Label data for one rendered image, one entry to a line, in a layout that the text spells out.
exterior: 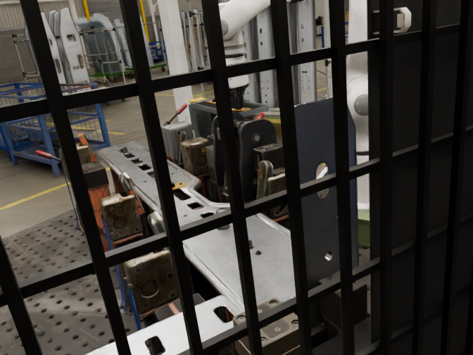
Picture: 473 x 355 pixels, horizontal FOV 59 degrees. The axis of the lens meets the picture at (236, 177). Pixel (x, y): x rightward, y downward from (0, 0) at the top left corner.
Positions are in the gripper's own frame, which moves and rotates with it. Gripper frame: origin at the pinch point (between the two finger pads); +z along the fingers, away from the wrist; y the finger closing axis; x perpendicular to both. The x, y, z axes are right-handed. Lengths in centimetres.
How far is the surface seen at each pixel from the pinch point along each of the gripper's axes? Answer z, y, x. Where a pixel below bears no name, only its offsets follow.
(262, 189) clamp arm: 14.7, 30.1, 33.7
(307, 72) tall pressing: 43, -338, -198
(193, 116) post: 9.4, -9.4, -35.1
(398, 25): -25, 86, 91
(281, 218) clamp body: 23, 28, 37
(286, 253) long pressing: 19, 47, 53
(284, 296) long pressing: 19, 58, 61
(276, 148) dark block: 7.0, 20.5, 31.5
